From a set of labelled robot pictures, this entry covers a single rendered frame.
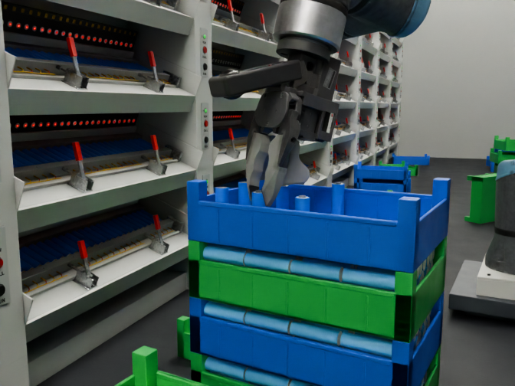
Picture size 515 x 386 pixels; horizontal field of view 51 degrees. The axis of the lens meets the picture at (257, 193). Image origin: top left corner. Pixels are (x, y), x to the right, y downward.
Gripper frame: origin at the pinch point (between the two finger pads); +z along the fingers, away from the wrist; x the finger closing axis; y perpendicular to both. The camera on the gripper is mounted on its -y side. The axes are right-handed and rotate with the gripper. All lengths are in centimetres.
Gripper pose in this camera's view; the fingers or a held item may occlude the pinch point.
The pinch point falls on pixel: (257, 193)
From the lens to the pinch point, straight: 69.7
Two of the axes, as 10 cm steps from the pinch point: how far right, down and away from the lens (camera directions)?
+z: -2.2, 9.7, 0.3
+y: 8.3, 1.7, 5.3
